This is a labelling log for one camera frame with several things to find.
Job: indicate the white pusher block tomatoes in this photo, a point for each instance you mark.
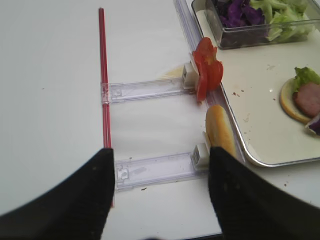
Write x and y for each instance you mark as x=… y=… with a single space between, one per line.
x=190 y=74

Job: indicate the metal tray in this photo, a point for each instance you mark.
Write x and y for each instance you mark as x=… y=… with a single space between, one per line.
x=251 y=85

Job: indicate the bottom bun on tray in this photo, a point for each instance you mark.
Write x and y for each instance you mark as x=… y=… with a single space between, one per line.
x=288 y=105

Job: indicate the green lettuce in box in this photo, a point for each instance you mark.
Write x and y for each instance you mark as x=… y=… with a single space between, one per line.
x=284 y=11

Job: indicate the clear plastic salad box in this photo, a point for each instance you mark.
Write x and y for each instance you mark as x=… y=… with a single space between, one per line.
x=253 y=35

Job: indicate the clear rail by tomatoes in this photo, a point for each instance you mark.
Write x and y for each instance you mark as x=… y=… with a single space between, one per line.
x=112 y=93

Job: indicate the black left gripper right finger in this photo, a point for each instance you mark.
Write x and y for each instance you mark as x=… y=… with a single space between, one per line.
x=248 y=207

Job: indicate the clear rail by bun half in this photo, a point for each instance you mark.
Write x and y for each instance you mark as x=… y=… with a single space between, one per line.
x=134 y=173

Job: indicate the meat slice on bun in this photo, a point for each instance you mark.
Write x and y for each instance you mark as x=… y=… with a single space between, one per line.
x=307 y=99

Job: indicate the tomato slices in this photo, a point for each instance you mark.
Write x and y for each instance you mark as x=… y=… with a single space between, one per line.
x=210 y=69

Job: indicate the purple cabbage in box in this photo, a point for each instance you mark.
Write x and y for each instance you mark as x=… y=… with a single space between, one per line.
x=238 y=13

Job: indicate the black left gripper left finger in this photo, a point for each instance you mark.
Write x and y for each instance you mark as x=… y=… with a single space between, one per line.
x=76 y=209

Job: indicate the lettuce leaf on bun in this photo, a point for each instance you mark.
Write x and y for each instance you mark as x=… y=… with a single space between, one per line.
x=304 y=76

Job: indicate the cut bun half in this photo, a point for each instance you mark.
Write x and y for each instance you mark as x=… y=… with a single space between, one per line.
x=218 y=129

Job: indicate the left red rod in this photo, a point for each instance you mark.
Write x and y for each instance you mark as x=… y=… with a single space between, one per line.
x=104 y=75

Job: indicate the white pusher block bun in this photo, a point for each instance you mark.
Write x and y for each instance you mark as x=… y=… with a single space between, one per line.
x=201 y=154

